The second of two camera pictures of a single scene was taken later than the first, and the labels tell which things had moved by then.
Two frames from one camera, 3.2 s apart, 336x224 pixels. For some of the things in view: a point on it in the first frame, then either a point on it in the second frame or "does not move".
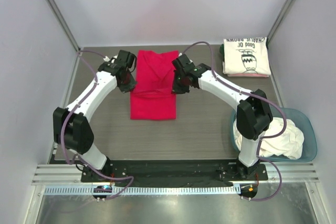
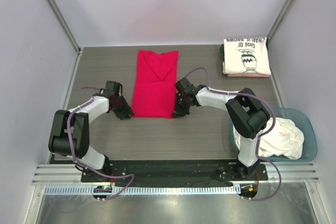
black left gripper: (130, 86) → (124, 114)
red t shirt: (153, 97) does not move
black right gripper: (176, 89) → (178, 112)
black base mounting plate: (174, 173) does not move
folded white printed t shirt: (246, 56) does not move
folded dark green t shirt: (221, 49) does not move
